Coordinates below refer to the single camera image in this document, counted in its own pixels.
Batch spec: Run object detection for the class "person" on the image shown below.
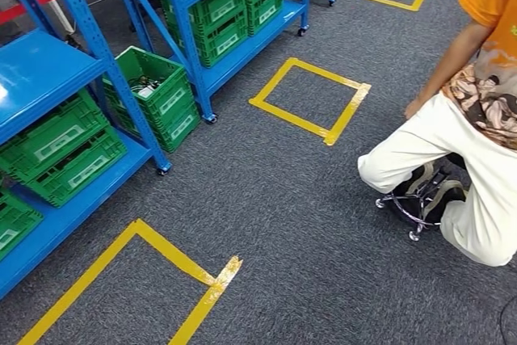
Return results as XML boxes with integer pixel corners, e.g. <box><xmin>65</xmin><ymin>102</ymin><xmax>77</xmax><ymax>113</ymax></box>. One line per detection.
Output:
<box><xmin>357</xmin><ymin>0</ymin><xmax>517</xmax><ymax>269</ymax></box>

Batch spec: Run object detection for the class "black white wire bundle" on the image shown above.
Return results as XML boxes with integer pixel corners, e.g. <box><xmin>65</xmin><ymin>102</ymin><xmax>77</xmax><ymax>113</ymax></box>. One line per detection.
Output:
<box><xmin>128</xmin><ymin>75</ymin><xmax>163</xmax><ymax>102</ymax></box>

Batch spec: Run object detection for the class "open green plastic crate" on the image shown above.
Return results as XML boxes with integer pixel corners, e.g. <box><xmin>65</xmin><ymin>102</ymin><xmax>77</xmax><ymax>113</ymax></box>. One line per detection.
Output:
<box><xmin>102</xmin><ymin>45</ymin><xmax>195</xmax><ymax>133</ymax></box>

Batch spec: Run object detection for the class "black stool chrome base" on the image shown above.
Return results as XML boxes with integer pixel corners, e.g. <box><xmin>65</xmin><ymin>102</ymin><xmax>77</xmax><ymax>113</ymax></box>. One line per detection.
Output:
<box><xmin>374</xmin><ymin>162</ymin><xmax>459</xmax><ymax>243</ymax></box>

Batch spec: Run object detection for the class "person's hand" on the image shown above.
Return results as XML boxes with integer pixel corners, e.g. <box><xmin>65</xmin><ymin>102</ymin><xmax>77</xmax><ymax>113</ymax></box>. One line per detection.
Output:
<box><xmin>404</xmin><ymin>95</ymin><xmax>426</xmax><ymax>121</ymax></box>

